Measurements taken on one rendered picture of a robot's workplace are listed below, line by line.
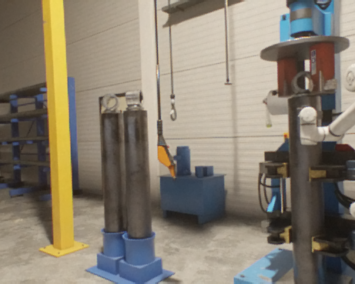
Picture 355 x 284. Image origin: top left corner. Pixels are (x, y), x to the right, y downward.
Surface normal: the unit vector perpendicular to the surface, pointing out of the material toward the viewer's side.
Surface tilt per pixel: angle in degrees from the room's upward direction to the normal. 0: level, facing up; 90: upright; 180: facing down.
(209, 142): 90
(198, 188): 90
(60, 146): 90
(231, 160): 90
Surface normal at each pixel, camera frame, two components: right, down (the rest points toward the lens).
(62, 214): 0.76, -0.02
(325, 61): 0.25, 0.01
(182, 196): -0.65, 0.04
